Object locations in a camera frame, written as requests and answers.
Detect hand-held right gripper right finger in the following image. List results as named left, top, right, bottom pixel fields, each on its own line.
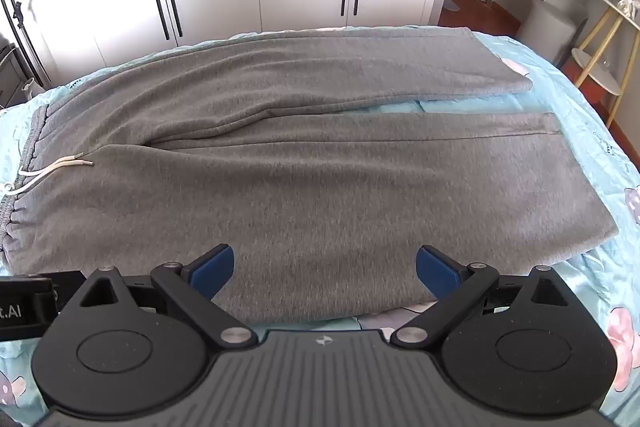
left=391, top=245, right=577, bottom=349

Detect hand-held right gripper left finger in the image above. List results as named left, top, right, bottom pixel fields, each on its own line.
left=67, top=244, right=257, bottom=349

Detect grey pants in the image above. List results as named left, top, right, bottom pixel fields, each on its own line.
left=0, top=26, right=620, bottom=324

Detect light blue printed blanket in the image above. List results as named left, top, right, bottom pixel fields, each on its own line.
left=0, top=29, right=640, bottom=427

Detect dark object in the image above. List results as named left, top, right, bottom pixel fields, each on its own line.
left=0, top=39, right=32, bottom=110

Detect black tripod stand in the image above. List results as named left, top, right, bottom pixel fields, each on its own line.
left=0, top=0, right=55, bottom=88

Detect side table with gold legs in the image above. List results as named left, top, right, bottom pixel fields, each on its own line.
left=570, top=0, right=640, bottom=128

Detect white cylindrical bin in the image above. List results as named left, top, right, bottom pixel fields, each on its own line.
left=517, top=0, right=589, bottom=64

